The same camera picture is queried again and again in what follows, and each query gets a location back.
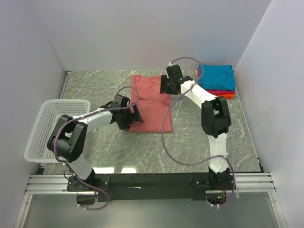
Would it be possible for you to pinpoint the black base beam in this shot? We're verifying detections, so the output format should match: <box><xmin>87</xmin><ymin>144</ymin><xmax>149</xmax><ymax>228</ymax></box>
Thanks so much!
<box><xmin>66</xmin><ymin>172</ymin><xmax>235</xmax><ymax>202</ymax></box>

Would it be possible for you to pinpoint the folded magenta t shirt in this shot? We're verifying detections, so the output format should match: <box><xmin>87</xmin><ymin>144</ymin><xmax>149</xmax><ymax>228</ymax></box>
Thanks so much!
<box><xmin>196</xmin><ymin>68</ymin><xmax>236</xmax><ymax>95</ymax></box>

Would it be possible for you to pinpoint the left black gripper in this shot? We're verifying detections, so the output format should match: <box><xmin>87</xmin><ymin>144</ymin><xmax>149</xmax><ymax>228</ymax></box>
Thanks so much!
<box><xmin>117</xmin><ymin>103</ymin><xmax>143</xmax><ymax>130</ymax></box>

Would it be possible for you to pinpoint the aluminium frame rail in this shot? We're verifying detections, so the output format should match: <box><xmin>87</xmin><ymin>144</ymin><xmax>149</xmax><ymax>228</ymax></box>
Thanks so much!
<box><xmin>25</xmin><ymin>173</ymin><xmax>276</xmax><ymax>194</ymax></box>

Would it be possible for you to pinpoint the salmon pink t shirt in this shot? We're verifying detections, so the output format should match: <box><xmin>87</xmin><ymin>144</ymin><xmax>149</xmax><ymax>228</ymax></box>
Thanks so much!
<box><xmin>129</xmin><ymin>75</ymin><xmax>172</xmax><ymax>133</ymax></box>

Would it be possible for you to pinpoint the folded blue t shirt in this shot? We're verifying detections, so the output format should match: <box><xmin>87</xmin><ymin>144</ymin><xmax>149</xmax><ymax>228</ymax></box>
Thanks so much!
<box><xmin>198</xmin><ymin>65</ymin><xmax>236</xmax><ymax>91</ymax></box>

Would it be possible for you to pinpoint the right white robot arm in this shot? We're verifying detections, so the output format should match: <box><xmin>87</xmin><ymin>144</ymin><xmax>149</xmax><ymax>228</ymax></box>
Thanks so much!
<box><xmin>160</xmin><ymin>64</ymin><xmax>231</xmax><ymax>190</ymax></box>

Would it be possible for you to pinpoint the folded orange t shirt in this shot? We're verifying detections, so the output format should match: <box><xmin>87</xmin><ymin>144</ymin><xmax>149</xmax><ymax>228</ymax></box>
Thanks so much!
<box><xmin>217</xmin><ymin>93</ymin><xmax>235</xmax><ymax>99</ymax></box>

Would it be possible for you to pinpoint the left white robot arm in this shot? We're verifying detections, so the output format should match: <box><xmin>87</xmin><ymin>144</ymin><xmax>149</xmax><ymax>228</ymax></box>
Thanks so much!
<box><xmin>47</xmin><ymin>94</ymin><xmax>143</xmax><ymax>191</ymax></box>

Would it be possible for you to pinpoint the white plastic basket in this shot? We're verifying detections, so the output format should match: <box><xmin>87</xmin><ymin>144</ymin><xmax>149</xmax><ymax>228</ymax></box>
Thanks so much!
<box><xmin>24</xmin><ymin>99</ymin><xmax>91</xmax><ymax>163</ymax></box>

